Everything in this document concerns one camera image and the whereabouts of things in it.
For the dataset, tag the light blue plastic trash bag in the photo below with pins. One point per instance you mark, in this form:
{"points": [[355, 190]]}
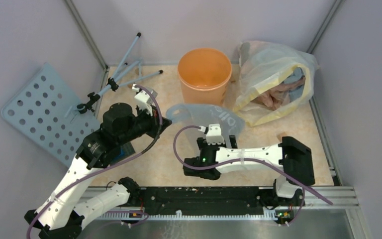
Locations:
{"points": [[202, 115]]}

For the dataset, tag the white toothed cable strip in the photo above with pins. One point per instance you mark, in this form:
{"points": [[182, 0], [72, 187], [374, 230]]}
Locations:
{"points": [[268, 215]]}

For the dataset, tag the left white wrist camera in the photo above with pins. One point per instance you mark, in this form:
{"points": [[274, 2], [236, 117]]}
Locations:
{"points": [[143, 99]]}

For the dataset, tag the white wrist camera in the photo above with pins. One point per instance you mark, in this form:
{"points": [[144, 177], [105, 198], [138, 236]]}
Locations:
{"points": [[213, 134], [143, 99]]}

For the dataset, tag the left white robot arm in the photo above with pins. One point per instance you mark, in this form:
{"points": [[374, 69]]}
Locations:
{"points": [[63, 216]]}

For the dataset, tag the large translucent white trash bag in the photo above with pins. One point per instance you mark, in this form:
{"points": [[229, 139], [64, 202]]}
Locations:
{"points": [[264, 65]]}

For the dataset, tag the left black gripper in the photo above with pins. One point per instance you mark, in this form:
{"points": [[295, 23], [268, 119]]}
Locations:
{"points": [[154, 122]]}

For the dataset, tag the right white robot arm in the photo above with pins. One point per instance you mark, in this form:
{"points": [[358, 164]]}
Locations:
{"points": [[290, 158]]}

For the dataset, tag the light blue tripod stand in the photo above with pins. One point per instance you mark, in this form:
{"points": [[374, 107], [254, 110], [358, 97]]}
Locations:
{"points": [[113, 82]]}

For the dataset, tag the light blue perforated board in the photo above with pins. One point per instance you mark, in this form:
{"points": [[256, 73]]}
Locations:
{"points": [[44, 111]]}

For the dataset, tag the blue block holder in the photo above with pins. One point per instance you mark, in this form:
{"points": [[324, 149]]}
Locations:
{"points": [[127, 150]]}

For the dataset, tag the pink plastic bags inside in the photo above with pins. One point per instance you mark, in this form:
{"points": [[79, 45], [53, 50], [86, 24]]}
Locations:
{"points": [[281, 95]]}

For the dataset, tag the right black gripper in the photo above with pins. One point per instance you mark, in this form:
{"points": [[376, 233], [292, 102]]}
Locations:
{"points": [[202, 142]]}

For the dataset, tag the orange plastic trash bin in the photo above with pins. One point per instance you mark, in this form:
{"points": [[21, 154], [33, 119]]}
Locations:
{"points": [[204, 74]]}

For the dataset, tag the wooden cube on table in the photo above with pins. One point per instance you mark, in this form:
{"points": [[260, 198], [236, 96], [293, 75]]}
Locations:
{"points": [[281, 135]]}

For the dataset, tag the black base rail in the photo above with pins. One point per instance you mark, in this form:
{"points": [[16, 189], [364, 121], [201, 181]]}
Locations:
{"points": [[211, 201]]}

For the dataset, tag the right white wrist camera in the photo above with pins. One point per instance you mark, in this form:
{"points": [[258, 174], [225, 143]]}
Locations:
{"points": [[213, 134]]}

